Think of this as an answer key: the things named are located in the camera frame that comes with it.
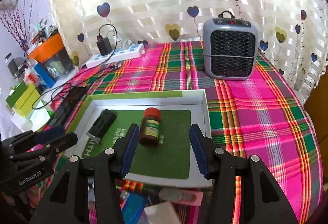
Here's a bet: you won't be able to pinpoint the blue usb stick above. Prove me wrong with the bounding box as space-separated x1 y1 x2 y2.
120 191 147 224

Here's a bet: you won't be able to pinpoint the purple decorative branches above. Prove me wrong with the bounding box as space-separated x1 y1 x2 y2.
1 0 34 54

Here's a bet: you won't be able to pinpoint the black charging cable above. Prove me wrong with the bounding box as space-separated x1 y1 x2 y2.
31 23 124 110

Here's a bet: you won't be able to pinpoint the white usb charger block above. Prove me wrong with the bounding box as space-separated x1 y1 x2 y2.
144 202 181 224

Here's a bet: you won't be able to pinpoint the black power adapter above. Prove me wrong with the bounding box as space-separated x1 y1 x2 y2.
97 37 113 56

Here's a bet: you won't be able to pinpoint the blue white carton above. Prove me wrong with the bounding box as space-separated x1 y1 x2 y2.
30 59 55 88

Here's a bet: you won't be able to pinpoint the black rectangular stamp device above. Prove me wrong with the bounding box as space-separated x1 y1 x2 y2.
87 109 117 144

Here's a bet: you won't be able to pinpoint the brown bottle red cap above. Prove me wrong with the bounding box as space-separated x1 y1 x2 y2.
139 107 161 147

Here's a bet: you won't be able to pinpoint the yellow green boxes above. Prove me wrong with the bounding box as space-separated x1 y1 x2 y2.
6 81 40 118

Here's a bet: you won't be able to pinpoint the black smartphone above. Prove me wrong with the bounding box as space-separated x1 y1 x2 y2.
47 86 87 127

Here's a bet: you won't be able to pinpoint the heart pattern white curtain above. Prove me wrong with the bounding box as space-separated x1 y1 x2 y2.
49 0 327 97

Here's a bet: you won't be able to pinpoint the green tissue pack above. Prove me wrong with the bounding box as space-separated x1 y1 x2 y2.
11 99 54 132

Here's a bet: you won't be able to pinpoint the orange black storage box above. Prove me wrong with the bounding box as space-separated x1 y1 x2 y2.
28 33 74 81

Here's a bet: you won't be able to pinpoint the pink grey folding holder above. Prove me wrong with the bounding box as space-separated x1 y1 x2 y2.
158 187 204 207

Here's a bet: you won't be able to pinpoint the green white cardboard box tray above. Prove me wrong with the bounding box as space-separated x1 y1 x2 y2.
65 90 212 189

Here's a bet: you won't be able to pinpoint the plaid pink green tablecloth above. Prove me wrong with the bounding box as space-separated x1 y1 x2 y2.
25 41 325 224

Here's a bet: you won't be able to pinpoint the wooden cabinet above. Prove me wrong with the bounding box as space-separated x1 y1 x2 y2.
303 67 328 168

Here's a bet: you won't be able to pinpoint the white blue power strip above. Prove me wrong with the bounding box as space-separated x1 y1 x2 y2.
85 43 145 69

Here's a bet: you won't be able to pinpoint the grey mini fan heater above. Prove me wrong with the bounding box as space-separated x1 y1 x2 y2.
202 11 259 80

